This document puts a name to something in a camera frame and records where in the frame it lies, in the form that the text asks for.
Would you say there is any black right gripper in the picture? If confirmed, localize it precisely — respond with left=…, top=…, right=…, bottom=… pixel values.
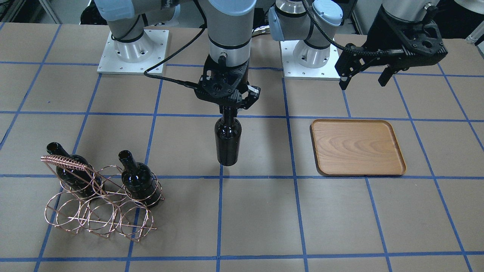
left=195, top=57, right=261, bottom=110

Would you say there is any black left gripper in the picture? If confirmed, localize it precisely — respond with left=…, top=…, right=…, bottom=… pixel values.
left=336, top=8, right=448, bottom=91

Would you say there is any dark wine bottle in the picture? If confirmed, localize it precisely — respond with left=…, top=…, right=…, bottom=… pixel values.
left=118, top=150, right=162, bottom=209
left=46, top=142, right=95, bottom=199
left=214, top=106, right=242, bottom=166

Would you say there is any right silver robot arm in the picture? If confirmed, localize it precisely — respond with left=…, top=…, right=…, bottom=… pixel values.
left=95, top=0, right=261, bottom=113

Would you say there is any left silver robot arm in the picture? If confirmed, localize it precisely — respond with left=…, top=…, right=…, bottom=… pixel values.
left=268, top=0, right=448, bottom=90

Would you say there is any wooden tray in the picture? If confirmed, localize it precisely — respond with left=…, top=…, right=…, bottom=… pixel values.
left=310, top=119, right=407, bottom=176

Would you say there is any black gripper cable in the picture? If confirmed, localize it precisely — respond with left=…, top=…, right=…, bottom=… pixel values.
left=144, top=0, right=208, bottom=91

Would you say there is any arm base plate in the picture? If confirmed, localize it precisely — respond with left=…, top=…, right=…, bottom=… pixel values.
left=279, top=41, right=340, bottom=80
left=97, top=29, right=169, bottom=75

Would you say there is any copper wire bottle basket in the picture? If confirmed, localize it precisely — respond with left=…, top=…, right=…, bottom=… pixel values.
left=41, top=155, right=157, bottom=242

